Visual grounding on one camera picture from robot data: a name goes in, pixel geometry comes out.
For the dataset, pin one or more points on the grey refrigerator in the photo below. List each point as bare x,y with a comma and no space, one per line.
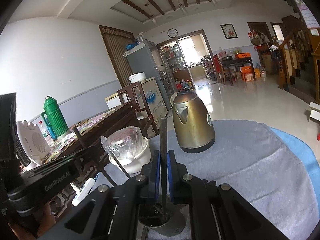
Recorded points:
145,57

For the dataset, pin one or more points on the white fan heater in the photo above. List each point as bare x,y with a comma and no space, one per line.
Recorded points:
33,142

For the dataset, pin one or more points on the white bowl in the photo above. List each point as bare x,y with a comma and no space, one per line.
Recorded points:
135,165

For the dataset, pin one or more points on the wall calendar poster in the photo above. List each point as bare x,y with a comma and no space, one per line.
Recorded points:
308,16

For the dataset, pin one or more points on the dark wooden side table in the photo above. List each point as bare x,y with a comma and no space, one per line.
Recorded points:
230,67

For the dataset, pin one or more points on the green thermos jug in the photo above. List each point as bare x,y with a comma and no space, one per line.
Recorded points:
53,117

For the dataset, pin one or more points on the blue round table cover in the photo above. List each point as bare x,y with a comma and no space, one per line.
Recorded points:
300,149

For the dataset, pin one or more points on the dark chopstick four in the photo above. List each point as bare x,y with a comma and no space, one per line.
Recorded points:
163,151

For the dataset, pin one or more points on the grey table cloth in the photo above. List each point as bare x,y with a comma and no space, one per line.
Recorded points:
251,158

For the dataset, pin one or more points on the white power strip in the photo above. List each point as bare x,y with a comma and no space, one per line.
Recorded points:
81,193

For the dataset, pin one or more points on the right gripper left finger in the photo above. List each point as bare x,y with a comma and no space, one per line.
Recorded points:
110,212

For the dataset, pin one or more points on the gold electric kettle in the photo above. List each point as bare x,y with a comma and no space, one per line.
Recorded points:
192,123

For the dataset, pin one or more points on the dark carved wooden sideboard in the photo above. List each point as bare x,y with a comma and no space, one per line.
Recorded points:
91,130

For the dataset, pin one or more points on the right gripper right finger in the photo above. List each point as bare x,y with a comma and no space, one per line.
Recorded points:
216,211

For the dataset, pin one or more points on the round wall clock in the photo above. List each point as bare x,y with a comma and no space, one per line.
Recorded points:
172,33

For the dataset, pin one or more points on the white rice cooker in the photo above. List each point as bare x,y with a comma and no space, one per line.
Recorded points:
137,77

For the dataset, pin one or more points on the framed wall picture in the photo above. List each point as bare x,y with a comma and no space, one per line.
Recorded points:
228,31

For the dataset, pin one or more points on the clear plastic bag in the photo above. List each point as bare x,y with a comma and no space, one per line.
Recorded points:
124,144

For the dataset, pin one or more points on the dark grey utensil cup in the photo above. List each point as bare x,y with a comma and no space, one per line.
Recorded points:
151,216

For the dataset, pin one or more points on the wooden chair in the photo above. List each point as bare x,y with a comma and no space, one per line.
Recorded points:
134,93

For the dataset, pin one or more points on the person's left hand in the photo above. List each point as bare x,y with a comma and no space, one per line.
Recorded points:
34,226

